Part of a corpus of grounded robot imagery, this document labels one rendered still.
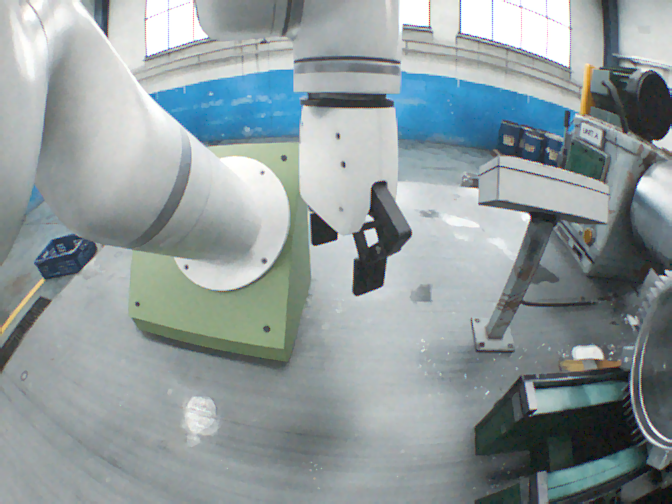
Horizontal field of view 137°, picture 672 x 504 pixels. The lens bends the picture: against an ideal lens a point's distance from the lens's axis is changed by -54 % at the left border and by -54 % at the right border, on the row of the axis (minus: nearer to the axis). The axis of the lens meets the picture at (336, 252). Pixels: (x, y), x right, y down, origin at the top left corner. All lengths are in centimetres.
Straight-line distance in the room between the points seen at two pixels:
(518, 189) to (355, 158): 19
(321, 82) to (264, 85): 562
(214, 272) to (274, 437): 23
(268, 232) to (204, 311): 15
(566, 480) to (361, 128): 33
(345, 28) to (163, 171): 15
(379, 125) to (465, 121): 571
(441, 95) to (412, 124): 82
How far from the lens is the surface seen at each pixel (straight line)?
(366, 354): 42
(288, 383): 40
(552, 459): 38
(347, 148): 20
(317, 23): 21
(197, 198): 24
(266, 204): 39
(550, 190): 34
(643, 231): 70
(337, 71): 20
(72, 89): 23
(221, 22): 21
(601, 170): 79
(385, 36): 21
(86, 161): 20
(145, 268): 49
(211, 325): 42
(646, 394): 38
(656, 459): 35
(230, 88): 609
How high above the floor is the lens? 114
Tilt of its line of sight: 34 degrees down
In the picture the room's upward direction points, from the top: straight up
